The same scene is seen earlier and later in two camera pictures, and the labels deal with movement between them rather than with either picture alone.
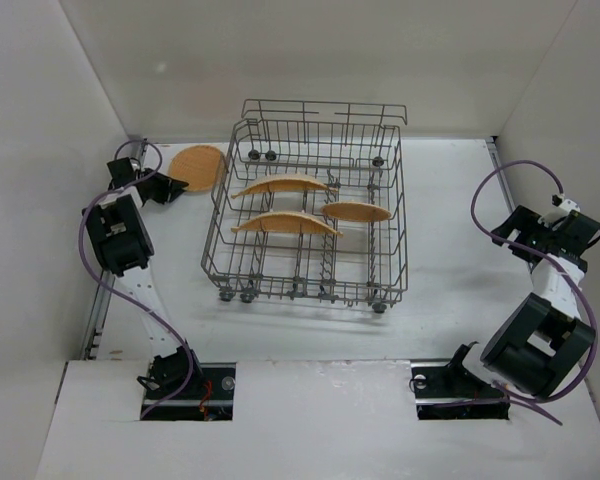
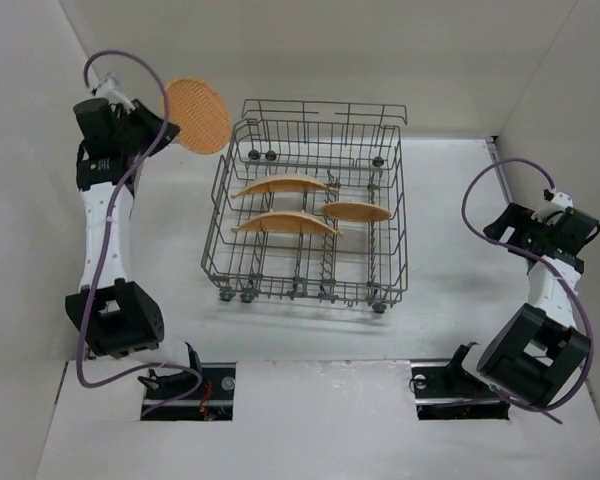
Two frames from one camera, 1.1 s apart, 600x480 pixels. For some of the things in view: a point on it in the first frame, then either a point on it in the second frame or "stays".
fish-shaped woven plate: [283, 183] stays
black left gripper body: [156, 186] -> [150, 126]
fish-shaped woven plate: [287, 221] stays
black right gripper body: [516, 232] stays
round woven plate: [354, 212] stays
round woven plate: [203, 168] -> [200, 113]
